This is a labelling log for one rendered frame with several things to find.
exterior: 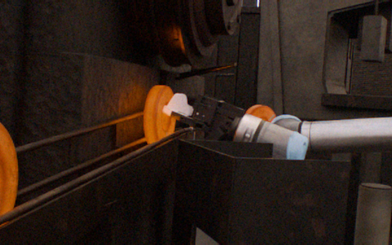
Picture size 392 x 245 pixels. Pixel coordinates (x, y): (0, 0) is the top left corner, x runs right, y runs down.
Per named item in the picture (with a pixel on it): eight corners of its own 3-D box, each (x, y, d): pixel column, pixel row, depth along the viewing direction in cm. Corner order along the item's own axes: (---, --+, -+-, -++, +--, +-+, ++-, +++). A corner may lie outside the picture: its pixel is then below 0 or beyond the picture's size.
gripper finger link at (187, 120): (175, 109, 134) (207, 121, 132) (173, 116, 134) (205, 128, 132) (170, 109, 129) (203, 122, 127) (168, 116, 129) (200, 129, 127)
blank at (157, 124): (142, 87, 127) (156, 88, 126) (164, 83, 141) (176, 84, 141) (142, 152, 129) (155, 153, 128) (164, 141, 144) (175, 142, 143)
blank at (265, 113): (251, 155, 196) (258, 157, 193) (234, 122, 189) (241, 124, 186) (276, 129, 203) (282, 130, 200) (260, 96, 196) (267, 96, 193)
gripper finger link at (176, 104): (164, 87, 134) (197, 100, 132) (156, 109, 135) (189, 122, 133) (160, 87, 131) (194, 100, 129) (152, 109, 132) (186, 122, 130)
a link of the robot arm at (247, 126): (252, 152, 133) (245, 155, 124) (234, 145, 135) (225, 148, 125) (264, 118, 132) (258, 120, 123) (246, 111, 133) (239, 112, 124)
